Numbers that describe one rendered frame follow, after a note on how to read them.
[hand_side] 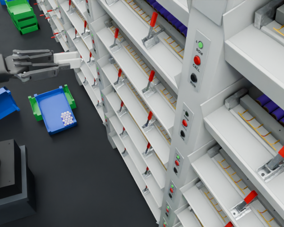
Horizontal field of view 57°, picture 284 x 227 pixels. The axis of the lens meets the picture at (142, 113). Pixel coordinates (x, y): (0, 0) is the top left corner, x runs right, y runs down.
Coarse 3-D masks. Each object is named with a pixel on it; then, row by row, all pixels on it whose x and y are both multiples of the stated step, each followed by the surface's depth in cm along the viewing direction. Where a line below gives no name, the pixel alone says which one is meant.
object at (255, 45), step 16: (256, 0) 38; (272, 0) 40; (224, 16) 37; (240, 16) 39; (256, 16) 39; (272, 16) 39; (224, 32) 39; (240, 32) 41; (256, 32) 40; (272, 32) 38; (224, 48) 42; (240, 48) 39; (256, 48) 39; (272, 48) 38; (240, 64) 41; (256, 64) 37; (272, 64) 36; (256, 80) 39; (272, 80) 35; (272, 96) 38
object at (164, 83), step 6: (114, 24) 105; (114, 30) 105; (120, 30) 102; (126, 36) 99; (132, 42) 97; (126, 48) 98; (132, 48) 98; (138, 54) 93; (144, 60) 90; (150, 66) 88; (156, 72) 86; (162, 78) 84; (162, 84) 85; (168, 90) 81; (174, 96) 79; (174, 102) 79; (174, 108) 79
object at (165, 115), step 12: (96, 24) 107; (108, 24) 108; (108, 36) 106; (120, 36) 104; (108, 48) 103; (120, 60) 97; (132, 60) 95; (132, 72) 92; (132, 84) 94; (144, 84) 88; (144, 96) 85; (156, 96) 84; (168, 96) 82; (156, 108) 82; (168, 108) 80; (168, 120) 78; (168, 132) 76
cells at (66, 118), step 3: (63, 114) 185; (66, 114) 185; (69, 114) 185; (63, 117) 184; (66, 117) 184; (69, 117) 185; (72, 117) 185; (63, 120) 183; (66, 120) 184; (69, 120) 186; (72, 120) 184; (63, 123) 188; (66, 123) 184; (69, 123) 183; (72, 123) 186
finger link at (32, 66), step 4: (16, 64) 69; (20, 64) 69; (24, 64) 69; (28, 64) 70; (32, 64) 71; (36, 64) 71; (40, 64) 71; (44, 64) 72; (48, 64) 72; (52, 64) 72; (56, 64) 73; (32, 68) 71; (36, 68) 71; (40, 68) 72
